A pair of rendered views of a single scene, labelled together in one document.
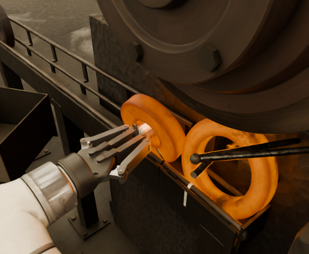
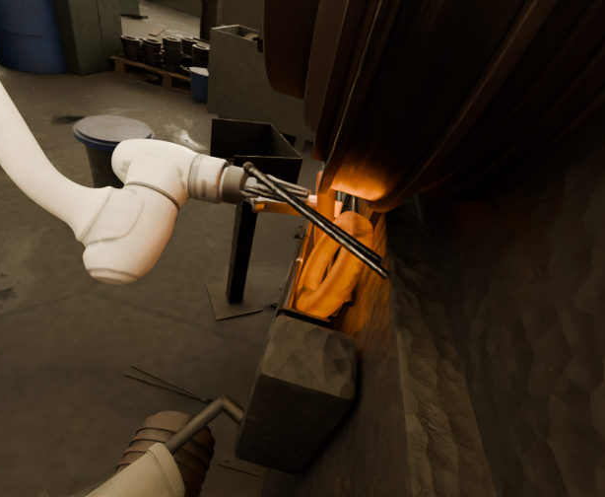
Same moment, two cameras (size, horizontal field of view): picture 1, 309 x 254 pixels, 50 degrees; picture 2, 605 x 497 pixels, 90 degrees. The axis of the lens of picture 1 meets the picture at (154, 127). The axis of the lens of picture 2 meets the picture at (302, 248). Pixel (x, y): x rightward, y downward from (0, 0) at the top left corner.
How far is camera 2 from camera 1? 0.35 m
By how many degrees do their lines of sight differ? 30
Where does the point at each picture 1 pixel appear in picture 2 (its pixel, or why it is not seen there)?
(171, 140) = not seen: hidden behind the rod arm
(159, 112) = not seen: hidden behind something
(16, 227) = (162, 167)
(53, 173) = (216, 163)
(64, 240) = (261, 294)
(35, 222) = (175, 177)
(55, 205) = (197, 181)
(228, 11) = not seen: outside the picture
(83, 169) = (235, 177)
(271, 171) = (341, 276)
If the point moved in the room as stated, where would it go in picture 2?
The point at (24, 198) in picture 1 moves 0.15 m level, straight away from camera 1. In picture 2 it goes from (184, 159) to (226, 138)
